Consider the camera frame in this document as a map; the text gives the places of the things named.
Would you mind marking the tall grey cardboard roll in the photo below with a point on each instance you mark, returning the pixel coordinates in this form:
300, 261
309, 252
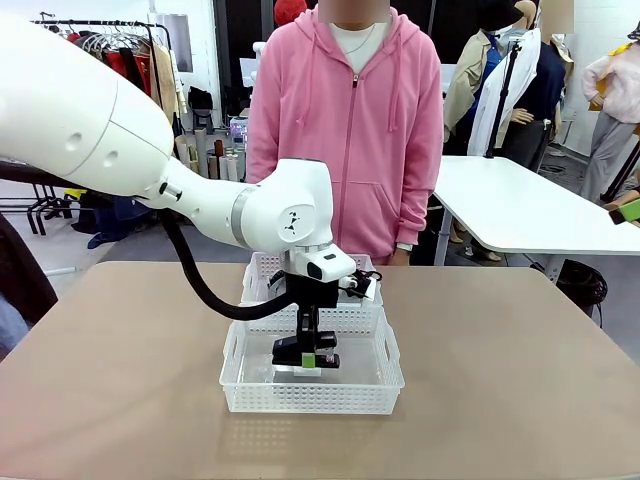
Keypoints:
201, 150

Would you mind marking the white table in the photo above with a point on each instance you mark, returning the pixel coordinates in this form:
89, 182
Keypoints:
525, 215

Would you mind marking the black stapler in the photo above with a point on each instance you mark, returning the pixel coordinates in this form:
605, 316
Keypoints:
285, 352

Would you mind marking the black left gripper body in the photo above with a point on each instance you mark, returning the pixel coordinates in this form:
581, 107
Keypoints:
312, 295

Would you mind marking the mannequin in pink sweater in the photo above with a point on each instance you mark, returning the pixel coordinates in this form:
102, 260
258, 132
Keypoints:
617, 90

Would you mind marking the white perforated plastic basket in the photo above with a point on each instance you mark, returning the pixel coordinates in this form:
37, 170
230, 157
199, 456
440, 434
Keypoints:
310, 395
365, 300

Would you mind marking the brown cardboard roll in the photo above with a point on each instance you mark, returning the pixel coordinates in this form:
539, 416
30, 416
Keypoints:
214, 167

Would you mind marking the black step stool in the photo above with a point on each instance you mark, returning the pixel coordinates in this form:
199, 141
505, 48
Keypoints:
202, 120

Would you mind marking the red hat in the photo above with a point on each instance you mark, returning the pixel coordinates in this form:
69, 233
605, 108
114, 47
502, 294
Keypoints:
290, 12

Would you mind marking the cream paper roll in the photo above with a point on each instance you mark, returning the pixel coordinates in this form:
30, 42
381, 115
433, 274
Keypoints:
186, 155

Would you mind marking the white paper roll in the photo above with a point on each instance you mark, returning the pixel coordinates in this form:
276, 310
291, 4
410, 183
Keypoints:
229, 167

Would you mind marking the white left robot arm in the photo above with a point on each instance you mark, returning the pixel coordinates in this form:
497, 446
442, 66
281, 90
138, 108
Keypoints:
100, 125

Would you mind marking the person's left forearm pink sleeve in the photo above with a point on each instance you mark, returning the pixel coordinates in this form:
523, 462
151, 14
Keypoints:
420, 205

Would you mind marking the red hanging dress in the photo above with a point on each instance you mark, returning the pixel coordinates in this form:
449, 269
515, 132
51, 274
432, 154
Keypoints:
115, 62

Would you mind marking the black clothes rack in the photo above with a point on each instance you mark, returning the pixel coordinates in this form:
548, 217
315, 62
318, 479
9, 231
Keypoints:
100, 23

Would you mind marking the black hanging scarf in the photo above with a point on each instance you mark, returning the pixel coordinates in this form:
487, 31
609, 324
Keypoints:
127, 62

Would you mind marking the person in pink hoodie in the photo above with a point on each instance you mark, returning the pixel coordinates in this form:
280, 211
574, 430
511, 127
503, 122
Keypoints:
380, 125

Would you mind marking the blue denim garment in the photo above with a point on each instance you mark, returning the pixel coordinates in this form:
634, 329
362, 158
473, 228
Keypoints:
120, 220

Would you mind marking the person's right forearm pink sleeve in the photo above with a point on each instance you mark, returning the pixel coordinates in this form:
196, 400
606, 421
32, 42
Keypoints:
262, 155

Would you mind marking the beige hanging garment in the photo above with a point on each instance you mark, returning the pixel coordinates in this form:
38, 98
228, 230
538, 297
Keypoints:
162, 85

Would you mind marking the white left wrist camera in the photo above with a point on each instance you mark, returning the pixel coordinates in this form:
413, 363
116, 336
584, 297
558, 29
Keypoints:
362, 287

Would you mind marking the yellow bag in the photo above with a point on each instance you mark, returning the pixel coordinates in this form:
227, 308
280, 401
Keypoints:
74, 192

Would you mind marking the mannequin in beige trench coat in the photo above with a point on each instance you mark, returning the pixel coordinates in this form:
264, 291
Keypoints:
465, 85

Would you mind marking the person's left hand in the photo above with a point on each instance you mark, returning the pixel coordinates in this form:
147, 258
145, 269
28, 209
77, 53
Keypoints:
400, 257

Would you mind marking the white wristwatch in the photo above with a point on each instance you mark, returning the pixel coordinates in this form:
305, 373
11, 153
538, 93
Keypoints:
405, 246

